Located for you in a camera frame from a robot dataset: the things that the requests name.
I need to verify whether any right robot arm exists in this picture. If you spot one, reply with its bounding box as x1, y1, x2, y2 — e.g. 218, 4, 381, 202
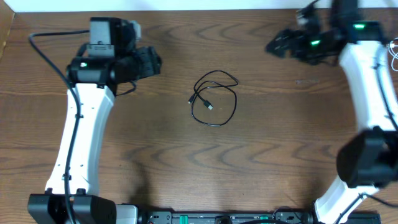
266, 0, 397, 223

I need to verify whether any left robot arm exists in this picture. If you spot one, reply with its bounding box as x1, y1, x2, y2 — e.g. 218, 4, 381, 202
27, 17, 162, 223

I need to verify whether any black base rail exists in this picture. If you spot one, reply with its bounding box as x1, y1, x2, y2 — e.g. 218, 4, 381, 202
136, 207, 382, 224

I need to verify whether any white usb cable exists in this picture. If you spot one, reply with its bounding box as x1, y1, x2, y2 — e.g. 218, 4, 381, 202
386, 37, 398, 72

